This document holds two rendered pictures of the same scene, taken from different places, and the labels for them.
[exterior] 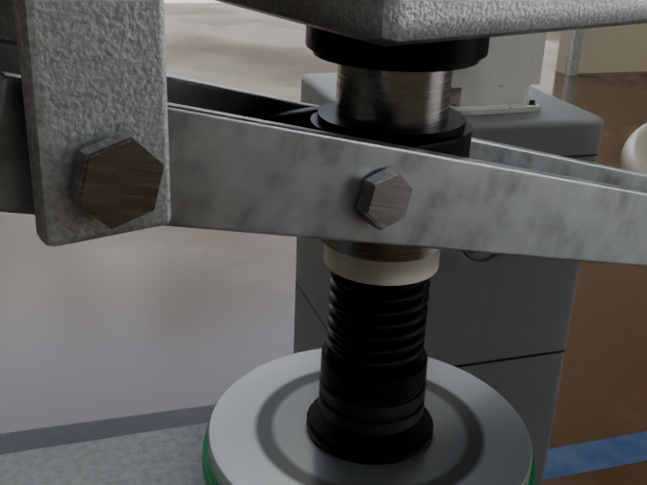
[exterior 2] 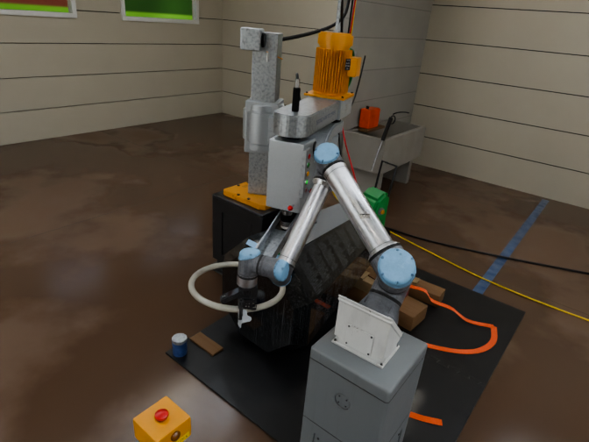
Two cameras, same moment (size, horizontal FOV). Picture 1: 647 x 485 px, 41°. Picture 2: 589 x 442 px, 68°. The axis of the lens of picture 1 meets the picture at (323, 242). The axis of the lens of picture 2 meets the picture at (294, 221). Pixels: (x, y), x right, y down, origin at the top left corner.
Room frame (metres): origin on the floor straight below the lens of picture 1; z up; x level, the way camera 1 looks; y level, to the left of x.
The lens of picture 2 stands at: (2.52, -1.42, 2.17)
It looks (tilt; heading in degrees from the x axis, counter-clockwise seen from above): 25 degrees down; 145
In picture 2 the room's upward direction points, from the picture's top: 5 degrees clockwise
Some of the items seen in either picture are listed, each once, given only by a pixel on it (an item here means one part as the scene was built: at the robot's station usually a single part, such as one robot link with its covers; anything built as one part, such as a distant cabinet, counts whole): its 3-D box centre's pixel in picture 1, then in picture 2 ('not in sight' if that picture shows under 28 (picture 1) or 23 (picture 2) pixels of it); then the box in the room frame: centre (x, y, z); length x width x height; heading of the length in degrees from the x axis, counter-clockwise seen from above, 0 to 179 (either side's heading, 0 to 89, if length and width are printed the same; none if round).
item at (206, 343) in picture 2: not in sight; (206, 343); (0.23, -0.48, 0.02); 0.25 x 0.10 x 0.01; 18
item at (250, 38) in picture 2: not in sight; (252, 39); (-0.51, 0.21, 2.00); 0.20 x 0.18 x 0.15; 18
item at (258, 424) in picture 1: (369, 433); not in sight; (0.48, -0.04, 0.84); 0.21 x 0.21 x 0.01
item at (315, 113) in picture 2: not in sight; (314, 115); (0.27, 0.25, 1.62); 0.96 x 0.25 x 0.17; 126
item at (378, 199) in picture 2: not in sight; (372, 203); (-0.53, 1.73, 0.43); 0.35 x 0.35 x 0.87; 3
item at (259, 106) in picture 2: not in sight; (264, 124); (-0.54, 0.36, 1.36); 0.35 x 0.35 x 0.41
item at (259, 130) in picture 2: not in sight; (280, 129); (-0.35, 0.40, 1.36); 0.74 x 0.34 x 0.25; 13
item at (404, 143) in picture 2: not in sight; (382, 158); (-1.77, 3.06, 0.43); 1.30 x 0.62 x 0.86; 109
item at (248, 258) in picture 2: not in sight; (249, 262); (1.07, -0.62, 1.18); 0.10 x 0.09 x 0.12; 39
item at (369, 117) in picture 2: not in sight; (371, 117); (-1.93, 2.88, 1.00); 0.50 x 0.22 x 0.33; 109
